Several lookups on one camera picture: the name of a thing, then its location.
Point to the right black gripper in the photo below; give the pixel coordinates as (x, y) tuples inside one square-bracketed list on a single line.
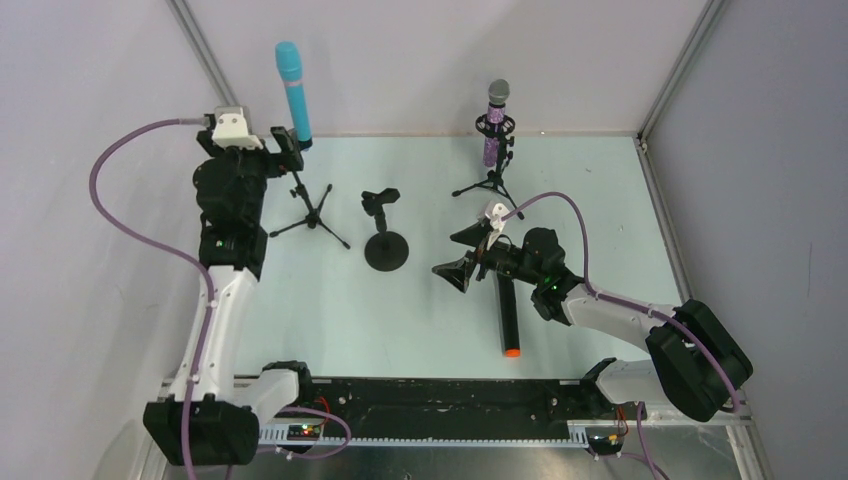
[(478, 261)]

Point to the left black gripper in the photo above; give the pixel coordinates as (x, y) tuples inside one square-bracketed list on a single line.
[(275, 157)]

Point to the black microphone orange end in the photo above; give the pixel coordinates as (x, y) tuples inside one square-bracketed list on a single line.
[(508, 317)]

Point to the black small tripod stand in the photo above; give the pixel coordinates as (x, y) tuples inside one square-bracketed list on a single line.
[(312, 218)]

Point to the black round-base mic stand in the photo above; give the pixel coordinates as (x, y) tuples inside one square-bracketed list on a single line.
[(386, 250)]

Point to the turquoise microphone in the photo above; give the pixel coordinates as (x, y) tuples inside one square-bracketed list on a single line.
[(290, 69)]

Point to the black tripod shock-mount stand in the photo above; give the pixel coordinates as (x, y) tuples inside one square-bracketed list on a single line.
[(494, 180)]

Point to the purple glitter microphone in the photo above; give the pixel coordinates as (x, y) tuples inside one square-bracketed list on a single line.
[(498, 93)]

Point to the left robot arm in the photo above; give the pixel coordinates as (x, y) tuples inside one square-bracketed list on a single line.
[(204, 419)]

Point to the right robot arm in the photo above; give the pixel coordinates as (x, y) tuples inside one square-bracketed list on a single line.
[(694, 363)]

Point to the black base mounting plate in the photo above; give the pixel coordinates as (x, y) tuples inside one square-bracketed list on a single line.
[(466, 411)]

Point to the right circuit board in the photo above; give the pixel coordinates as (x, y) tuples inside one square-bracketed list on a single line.
[(604, 445)]

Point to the circuit board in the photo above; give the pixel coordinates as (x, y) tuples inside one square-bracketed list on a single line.
[(303, 433), (604, 445)]

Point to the left circuit board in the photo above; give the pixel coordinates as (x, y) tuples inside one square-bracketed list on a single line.
[(303, 433)]

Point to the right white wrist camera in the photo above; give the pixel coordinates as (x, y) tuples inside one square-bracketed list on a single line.
[(493, 217)]

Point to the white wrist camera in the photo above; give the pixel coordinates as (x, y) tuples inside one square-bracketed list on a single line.
[(493, 217), (231, 128)]

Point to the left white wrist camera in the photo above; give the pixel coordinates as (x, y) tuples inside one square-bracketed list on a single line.
[(231, 128)]

